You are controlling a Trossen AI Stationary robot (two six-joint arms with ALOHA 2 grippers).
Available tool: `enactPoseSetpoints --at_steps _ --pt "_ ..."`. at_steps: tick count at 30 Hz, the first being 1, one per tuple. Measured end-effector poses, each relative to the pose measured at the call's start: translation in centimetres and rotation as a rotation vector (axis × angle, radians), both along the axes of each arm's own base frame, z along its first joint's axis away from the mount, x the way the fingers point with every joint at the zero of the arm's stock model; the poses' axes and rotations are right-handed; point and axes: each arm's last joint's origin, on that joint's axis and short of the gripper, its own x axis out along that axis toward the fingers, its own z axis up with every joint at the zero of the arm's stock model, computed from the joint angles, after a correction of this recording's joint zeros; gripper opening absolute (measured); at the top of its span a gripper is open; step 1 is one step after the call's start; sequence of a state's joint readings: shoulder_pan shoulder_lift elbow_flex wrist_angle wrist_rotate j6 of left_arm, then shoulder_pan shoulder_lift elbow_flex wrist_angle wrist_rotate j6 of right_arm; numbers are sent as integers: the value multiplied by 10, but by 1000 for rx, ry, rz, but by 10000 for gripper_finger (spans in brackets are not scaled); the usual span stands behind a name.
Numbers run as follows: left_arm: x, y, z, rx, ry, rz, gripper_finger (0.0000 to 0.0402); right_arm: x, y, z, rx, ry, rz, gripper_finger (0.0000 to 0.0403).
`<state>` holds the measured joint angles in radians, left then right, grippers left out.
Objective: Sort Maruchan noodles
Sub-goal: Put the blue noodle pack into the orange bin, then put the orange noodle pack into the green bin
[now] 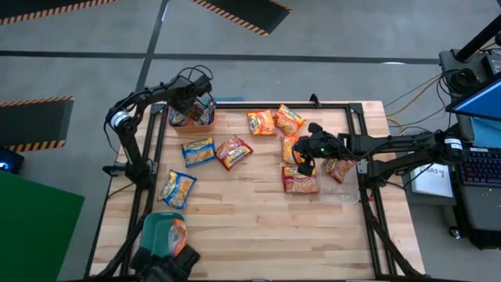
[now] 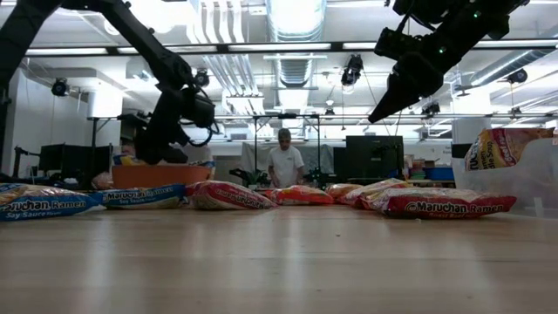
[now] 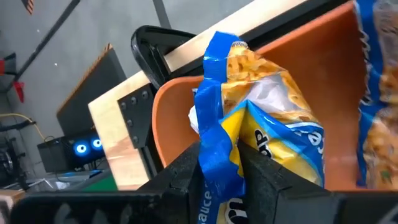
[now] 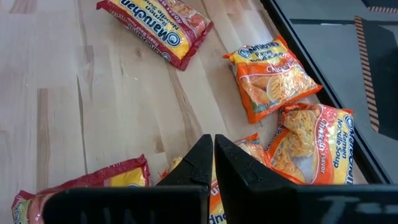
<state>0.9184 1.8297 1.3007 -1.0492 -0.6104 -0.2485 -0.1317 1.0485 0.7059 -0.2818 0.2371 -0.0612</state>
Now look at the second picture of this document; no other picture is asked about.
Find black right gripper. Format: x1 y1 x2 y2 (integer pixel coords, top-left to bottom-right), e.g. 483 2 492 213
368 17 509 124

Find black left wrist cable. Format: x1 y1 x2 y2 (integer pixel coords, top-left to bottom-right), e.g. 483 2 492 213
180 117 221 148

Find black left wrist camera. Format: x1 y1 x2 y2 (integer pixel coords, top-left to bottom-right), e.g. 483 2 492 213
181 88 217 130

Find distant black rig frame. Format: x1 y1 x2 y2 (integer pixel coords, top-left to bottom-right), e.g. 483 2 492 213
86 113 558 167

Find silver ventilation duct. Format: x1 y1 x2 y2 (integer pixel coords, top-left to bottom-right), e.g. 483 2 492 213
264 0 328 90

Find orange plastic bin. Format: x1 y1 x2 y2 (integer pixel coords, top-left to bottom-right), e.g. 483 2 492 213
112 164 214 189

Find orange Maruchan ramen pack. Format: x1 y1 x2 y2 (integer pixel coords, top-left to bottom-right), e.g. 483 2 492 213
264 184 336 207
339 177 413 208
324 182 364 204

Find red Maruchan ramen pack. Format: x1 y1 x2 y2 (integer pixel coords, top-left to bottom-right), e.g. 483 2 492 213
370 187 519 220
186 180 279 211
464 127 555 172

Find clear plastic bin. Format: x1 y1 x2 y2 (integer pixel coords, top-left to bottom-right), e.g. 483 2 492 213
451 137 558 218

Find blue storage bin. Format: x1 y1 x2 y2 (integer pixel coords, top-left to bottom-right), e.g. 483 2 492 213
425 167 458 182

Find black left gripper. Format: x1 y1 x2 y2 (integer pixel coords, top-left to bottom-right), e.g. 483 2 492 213
135 85 195 167

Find white ceiling pipes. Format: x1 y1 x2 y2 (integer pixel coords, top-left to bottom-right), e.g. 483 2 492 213
187 0 267 117

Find person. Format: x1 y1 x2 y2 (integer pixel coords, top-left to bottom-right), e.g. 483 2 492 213
266 127 306 189

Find wide black monitor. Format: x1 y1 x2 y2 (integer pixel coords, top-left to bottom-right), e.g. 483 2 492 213
38 144 112 187

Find black ceiling camera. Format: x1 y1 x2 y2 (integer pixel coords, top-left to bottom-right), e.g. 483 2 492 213
340 54 365 87

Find black overhead frame beam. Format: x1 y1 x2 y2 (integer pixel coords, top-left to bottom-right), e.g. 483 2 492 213
24 39 558 57

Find large black monitor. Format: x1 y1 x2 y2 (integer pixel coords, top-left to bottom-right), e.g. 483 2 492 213
333 135 405 183

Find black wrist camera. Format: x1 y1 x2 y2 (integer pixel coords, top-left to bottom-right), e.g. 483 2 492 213
374 26 422 61
181 88 217 130

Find grey fabric partition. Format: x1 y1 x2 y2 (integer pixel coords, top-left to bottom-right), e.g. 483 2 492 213
241 142 336 183

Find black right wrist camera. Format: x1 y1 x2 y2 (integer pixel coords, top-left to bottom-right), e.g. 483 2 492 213
374 26 422 61

